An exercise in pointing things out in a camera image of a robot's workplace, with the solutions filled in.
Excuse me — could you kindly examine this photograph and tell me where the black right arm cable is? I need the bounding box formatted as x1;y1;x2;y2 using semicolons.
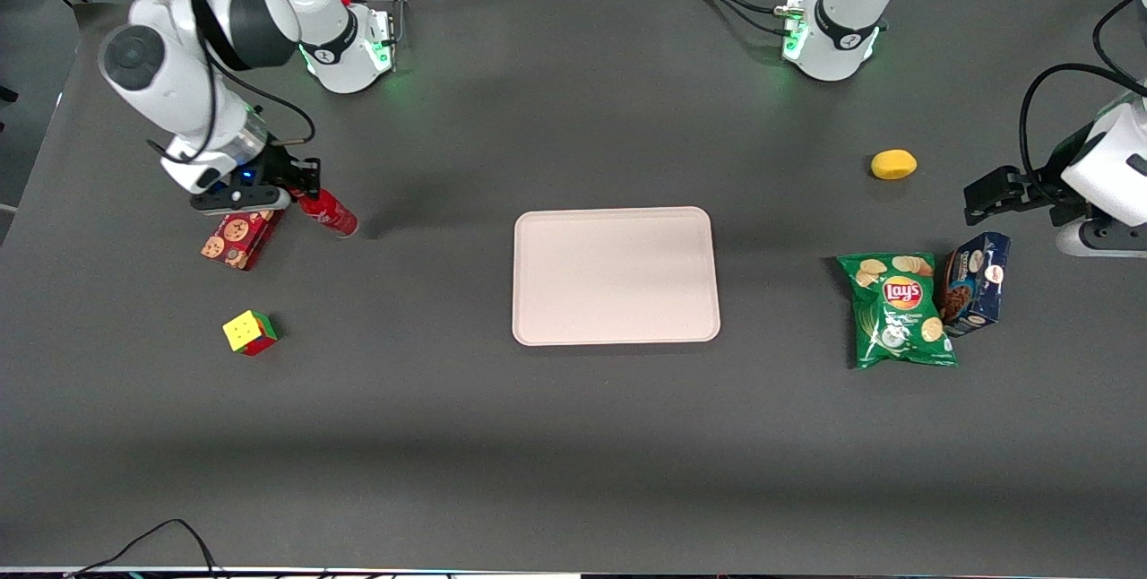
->
147;0;317;169

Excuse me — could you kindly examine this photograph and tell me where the green Lays chips bag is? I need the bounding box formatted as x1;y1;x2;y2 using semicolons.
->
836;252;960;371

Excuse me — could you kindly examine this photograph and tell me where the black cable on table edge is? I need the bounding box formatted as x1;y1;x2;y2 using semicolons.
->
65;518;221;579

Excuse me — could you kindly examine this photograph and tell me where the yellow lemon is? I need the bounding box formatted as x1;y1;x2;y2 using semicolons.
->
870;149;918;181

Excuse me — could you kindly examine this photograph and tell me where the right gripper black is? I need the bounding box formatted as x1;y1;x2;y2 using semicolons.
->
240;152;322;203

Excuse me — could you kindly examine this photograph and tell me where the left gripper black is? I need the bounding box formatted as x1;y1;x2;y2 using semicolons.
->
963;120;1101;227

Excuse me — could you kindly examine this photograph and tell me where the dark blue cookie box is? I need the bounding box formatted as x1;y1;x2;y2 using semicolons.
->
938;231;1013;338

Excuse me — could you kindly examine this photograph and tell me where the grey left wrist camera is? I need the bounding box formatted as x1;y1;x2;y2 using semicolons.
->
1055;217;1147;258

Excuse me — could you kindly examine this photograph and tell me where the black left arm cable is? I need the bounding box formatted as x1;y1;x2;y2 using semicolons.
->
1020;0;1147;194

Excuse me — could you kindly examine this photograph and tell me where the white rectangular plastic tray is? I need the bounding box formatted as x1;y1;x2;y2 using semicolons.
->
512;206;722;347

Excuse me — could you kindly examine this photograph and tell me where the red plaid cookie box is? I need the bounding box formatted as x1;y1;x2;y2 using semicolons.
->
200;209;286;272

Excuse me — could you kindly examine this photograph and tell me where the red soda can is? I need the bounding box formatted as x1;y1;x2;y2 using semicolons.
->
298;188;360;239

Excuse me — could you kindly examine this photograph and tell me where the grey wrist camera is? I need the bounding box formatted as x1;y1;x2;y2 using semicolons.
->
189;186;293;216
1055;217;1147;258

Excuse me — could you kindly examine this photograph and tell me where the yellow-faced puzzle cube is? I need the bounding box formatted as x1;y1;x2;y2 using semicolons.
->
222;310;280;358

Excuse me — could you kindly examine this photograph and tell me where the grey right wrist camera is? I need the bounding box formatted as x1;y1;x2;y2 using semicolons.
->
189;186;293;216

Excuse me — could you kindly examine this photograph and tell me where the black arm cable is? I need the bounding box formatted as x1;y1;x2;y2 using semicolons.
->
1020;0;1147;194
147;0;317;169

